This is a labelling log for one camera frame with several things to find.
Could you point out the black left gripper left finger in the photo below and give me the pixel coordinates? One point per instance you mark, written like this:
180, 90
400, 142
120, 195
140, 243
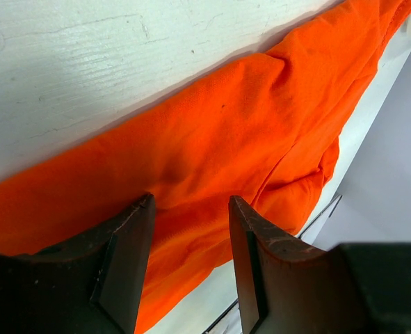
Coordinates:
89, 283

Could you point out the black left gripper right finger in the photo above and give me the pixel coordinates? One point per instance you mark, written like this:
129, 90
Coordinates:
285, 285

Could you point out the orange t-shirt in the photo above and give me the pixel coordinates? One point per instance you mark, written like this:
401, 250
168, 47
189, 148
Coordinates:
265, 127

